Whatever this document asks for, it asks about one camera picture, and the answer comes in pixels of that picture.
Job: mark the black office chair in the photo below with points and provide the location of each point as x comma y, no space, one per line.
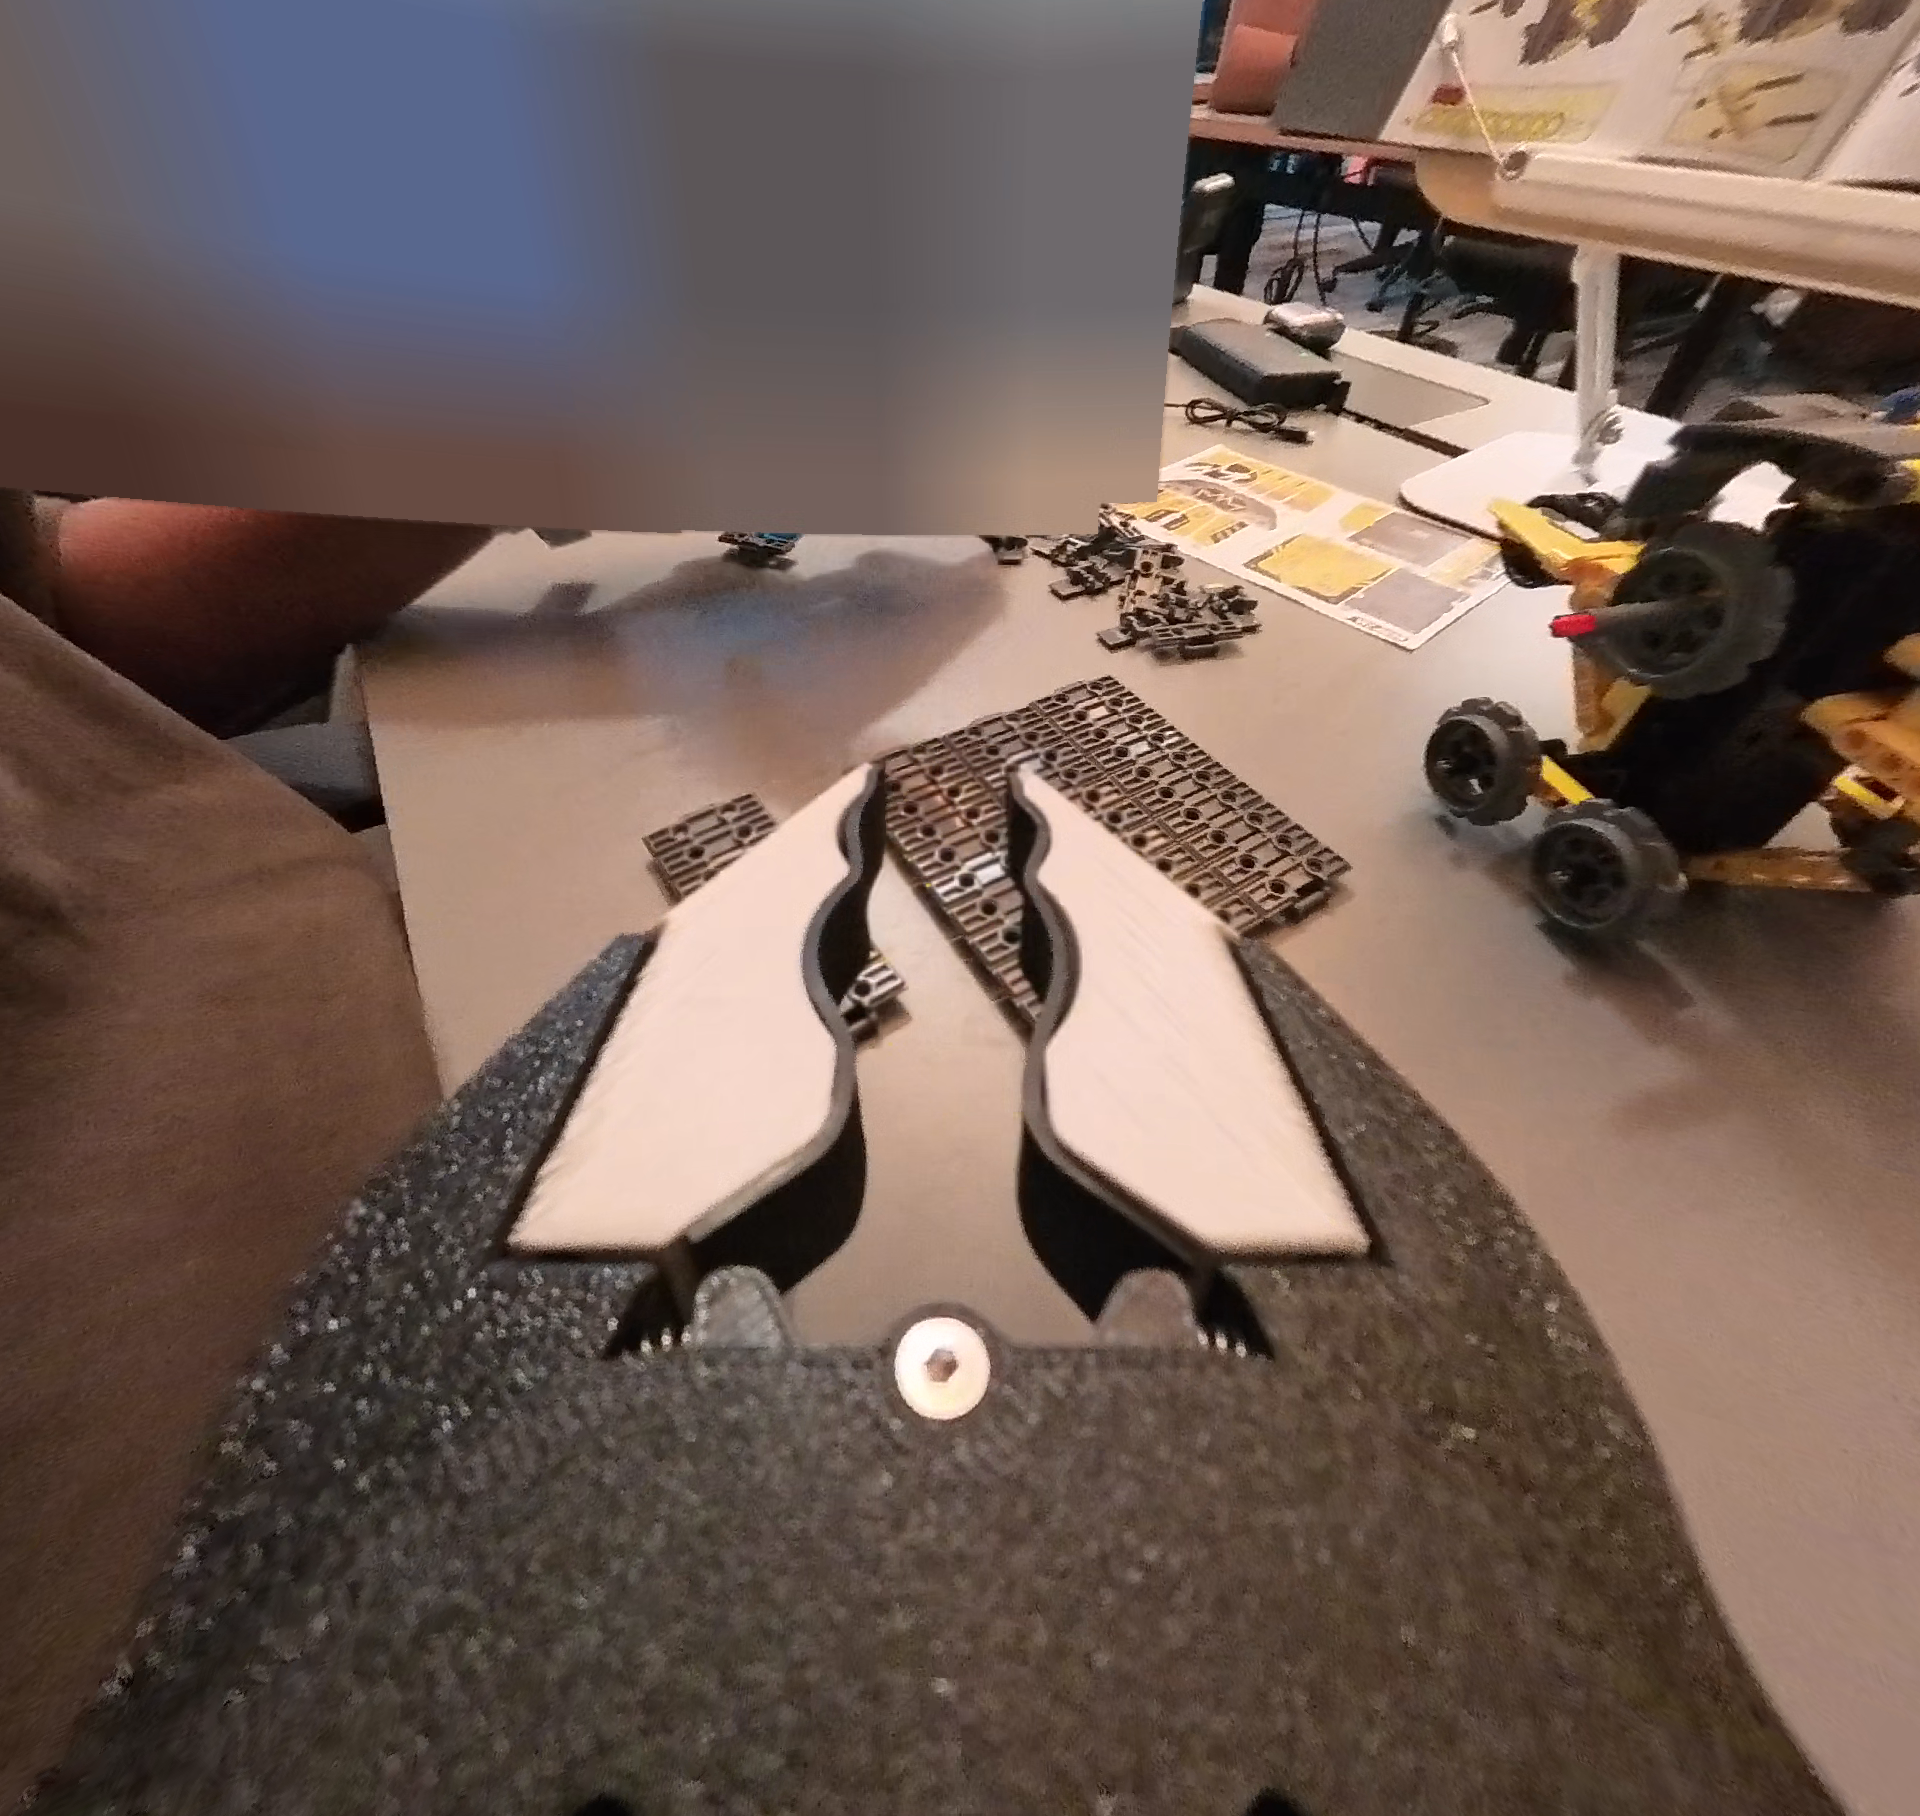
1485,293

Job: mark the open instruction booklet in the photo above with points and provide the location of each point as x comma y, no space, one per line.
1651,15

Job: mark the grey earbud case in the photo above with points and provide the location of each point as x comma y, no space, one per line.
1305,327

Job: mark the yellow black toy vehicle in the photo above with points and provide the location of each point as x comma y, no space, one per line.
1725,675

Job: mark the black power bank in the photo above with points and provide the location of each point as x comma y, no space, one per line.
1252,361

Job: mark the mat of joined track links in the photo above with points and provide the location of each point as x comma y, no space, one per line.
1155,795

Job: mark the small dark grey toy part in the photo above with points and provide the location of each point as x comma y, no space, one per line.
743,548

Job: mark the person's left forearm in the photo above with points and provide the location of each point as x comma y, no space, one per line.
224,601

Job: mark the yellow black sticker sheet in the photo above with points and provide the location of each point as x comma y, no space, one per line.
1320,539

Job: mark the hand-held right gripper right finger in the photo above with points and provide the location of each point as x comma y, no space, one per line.
1183,1082

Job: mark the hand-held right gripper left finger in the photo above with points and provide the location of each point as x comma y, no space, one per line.
704,1065

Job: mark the brown box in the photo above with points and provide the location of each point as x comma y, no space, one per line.
1252,31

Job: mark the pile of track links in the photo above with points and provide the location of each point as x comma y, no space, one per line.
1170,601

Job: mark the strip of joined track links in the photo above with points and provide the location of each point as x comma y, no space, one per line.
704,842

